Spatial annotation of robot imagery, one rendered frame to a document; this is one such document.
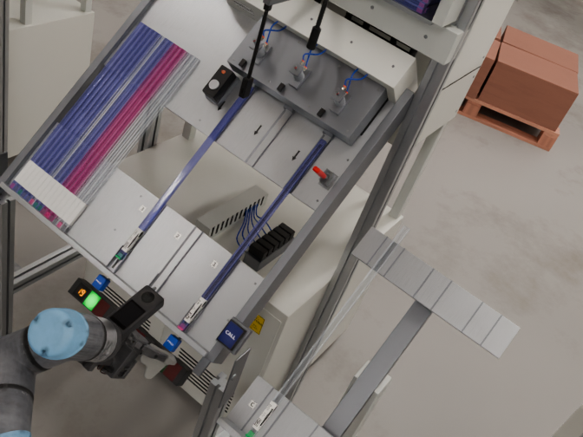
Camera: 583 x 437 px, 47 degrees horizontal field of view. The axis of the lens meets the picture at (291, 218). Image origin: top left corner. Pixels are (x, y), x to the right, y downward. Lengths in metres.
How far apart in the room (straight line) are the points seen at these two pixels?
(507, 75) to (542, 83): 0.21
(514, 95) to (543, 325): 1.72
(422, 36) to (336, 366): 1.39
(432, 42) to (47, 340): 0.91
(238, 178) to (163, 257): 0.62
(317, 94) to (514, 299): 1.92
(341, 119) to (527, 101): 3.04
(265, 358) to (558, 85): 2.98
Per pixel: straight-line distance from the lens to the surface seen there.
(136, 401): 2.20
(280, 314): 1.69
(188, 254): 1.47
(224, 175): 2.04
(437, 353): 2.70
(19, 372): 1.09
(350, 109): 1.42
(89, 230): 1.58
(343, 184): 1.41
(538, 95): 4.36
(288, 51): 1.50
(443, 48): 1.40
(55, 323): 1.05
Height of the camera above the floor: 1.82
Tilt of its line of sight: 38 degrees down
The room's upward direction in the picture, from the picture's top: 20 degrees clockwise
